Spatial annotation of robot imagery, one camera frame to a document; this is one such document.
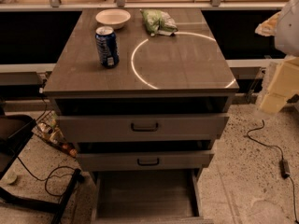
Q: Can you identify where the black floor cable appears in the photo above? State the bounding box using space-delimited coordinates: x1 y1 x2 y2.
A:
16 155 78 198

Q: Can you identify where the grey drawer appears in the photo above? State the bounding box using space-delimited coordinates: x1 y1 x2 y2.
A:
91 170 214 224
77 141 214 172
56 96 231 143

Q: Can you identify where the white bowl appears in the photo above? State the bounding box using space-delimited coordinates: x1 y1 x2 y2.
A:
95 9 131 30

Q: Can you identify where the wire basket with items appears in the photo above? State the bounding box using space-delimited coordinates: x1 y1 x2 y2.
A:
34 110 78 158

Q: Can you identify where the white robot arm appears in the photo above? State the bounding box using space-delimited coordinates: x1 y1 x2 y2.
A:
255 0 299 118

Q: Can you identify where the blue soda can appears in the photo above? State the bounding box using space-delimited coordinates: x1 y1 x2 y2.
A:
95 26 120 68

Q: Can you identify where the small green lime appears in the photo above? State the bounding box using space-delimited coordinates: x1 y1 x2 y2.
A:
3 172 18 185

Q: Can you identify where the black power adapter cable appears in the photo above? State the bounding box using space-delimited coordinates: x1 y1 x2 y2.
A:
244 119 299 224

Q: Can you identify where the black chair frame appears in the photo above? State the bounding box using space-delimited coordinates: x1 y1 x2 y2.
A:
0 114 82 224

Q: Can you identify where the grey drawer cabinet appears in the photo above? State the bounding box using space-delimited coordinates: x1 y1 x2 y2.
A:
43 7 240 179

